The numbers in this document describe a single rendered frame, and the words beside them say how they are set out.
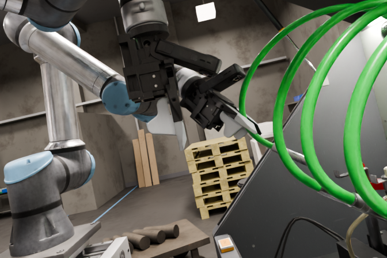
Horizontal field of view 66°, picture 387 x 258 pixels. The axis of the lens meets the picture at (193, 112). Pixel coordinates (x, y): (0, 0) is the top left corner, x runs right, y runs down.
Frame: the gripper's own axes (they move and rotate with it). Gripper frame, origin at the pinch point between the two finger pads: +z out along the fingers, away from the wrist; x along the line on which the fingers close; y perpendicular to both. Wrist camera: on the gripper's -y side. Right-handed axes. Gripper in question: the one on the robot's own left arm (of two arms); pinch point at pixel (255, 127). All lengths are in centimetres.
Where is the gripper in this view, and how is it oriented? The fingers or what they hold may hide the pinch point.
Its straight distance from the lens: 66.6
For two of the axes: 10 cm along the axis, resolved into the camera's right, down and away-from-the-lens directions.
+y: -5.3, 8.2, 2.2
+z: 6.4, 5.6, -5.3
